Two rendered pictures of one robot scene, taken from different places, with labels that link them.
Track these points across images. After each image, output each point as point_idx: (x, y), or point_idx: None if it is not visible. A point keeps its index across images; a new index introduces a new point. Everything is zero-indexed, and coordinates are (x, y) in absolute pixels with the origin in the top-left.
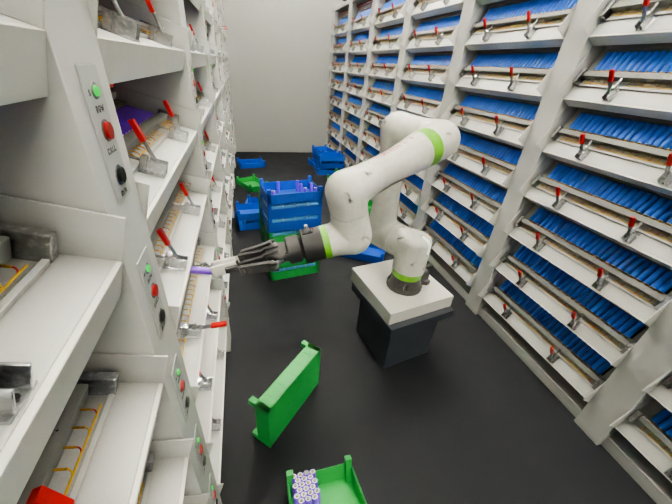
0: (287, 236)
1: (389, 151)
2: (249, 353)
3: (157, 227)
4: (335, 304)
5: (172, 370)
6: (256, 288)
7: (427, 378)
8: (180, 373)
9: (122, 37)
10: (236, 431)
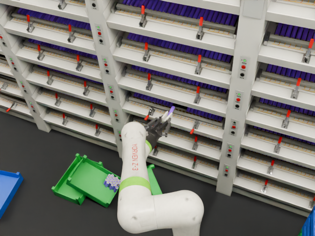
0: (154, 131)
1: (133, 152)
2: (207, 200)
3: (170, 81)
4: None
5: (108, 84)
6: (281, 234)
7: None
8: (112, 90)
9: (138, 24)
10: (161, 176)
